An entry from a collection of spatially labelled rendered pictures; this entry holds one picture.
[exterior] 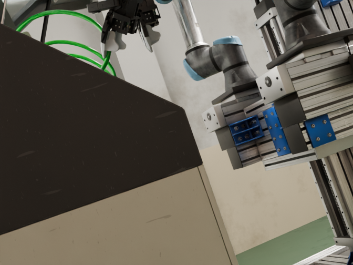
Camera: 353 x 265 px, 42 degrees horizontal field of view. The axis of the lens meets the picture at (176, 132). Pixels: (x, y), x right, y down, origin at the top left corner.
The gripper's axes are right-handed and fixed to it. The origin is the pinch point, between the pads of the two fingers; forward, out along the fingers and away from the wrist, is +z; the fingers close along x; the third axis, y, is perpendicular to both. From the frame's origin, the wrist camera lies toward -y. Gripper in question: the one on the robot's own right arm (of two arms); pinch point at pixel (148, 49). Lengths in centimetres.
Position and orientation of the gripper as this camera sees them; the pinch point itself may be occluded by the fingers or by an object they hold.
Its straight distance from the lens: 163.6
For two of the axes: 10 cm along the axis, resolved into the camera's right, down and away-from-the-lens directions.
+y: 9.3, -3.1, 1.9
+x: -1.5, 1.4, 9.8
